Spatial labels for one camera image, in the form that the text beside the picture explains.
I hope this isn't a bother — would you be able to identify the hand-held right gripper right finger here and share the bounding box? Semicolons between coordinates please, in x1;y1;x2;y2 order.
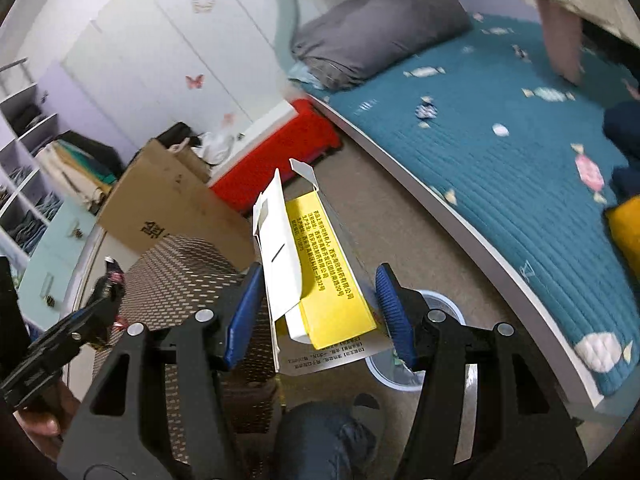
375;262;587;480

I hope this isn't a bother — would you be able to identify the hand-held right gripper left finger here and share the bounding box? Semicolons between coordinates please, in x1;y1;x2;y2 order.
56;261;266;480

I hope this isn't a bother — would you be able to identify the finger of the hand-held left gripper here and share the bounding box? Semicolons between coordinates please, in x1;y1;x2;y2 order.
0;285;123;408

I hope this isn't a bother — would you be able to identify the light blue plastic bin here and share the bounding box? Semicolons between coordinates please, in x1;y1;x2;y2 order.
364;289;467;391

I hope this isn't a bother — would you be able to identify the small red wrapper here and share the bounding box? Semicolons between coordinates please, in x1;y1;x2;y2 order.
102;258;126;289

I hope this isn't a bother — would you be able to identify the yellow and white carton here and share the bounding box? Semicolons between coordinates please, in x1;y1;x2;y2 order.
251;157;396;376

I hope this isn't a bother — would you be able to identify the person's left hand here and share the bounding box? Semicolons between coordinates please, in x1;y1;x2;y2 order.
15;380;83;443

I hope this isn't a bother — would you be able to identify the pale green drawer cabinet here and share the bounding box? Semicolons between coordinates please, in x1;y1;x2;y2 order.
17;195;106;331

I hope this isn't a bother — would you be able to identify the grey slipper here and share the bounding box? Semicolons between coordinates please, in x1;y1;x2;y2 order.
350;392;387;436

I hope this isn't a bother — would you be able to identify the brown cardboard box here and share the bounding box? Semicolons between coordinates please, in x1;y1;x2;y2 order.
95;139;256;261

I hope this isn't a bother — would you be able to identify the person's leg in jeans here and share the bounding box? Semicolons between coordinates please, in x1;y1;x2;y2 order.
272;400;381;480

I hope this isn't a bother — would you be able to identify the red storage box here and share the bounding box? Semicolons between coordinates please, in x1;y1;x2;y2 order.
207;99;345;216

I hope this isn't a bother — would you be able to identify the stack of folded clothes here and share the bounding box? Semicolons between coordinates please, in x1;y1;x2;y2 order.
37;130;126;201

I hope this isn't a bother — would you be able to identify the white plastic bag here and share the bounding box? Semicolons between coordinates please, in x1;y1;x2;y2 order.
192;131;238;166

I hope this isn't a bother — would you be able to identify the teal candy-print blanket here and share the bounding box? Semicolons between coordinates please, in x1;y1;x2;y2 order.
307;12;640;398

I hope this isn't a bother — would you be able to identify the white open shelf unit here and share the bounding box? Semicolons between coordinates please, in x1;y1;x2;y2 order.
0;57;66;271

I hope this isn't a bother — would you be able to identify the black bag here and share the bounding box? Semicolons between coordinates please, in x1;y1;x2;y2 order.
155;121;196;153

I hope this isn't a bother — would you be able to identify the light blue cloth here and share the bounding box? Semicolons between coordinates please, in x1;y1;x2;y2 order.
287;62;326;90

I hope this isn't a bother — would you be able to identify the yellow cushion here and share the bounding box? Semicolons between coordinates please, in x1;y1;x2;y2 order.
605;195;640;271

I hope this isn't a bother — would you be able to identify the grey pillow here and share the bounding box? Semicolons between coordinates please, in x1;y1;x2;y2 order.
290;0;473;92

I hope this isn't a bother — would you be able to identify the white wardrobe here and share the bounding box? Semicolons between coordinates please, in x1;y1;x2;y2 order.
15;0;301;161

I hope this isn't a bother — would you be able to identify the white bed frame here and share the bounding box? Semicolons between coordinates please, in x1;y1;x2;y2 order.
300;87;626;416

